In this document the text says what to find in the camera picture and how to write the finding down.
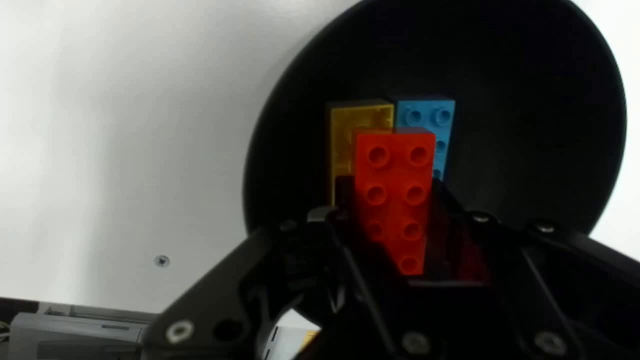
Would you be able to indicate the black bowl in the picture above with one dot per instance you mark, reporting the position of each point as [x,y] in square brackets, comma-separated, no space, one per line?
[541,109]

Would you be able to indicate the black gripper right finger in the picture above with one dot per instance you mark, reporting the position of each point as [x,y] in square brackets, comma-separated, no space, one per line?
[548,290]

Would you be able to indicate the blue lego block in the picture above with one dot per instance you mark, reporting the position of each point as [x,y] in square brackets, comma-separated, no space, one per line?
[433,116]

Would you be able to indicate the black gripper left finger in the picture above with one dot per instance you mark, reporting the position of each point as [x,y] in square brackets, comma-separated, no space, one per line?
[318,264]

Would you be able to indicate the yellow lego block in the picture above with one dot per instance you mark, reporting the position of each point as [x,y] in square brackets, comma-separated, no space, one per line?
[345,121]

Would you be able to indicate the red lego block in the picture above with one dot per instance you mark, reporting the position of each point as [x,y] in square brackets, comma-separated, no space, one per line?
[392,185]

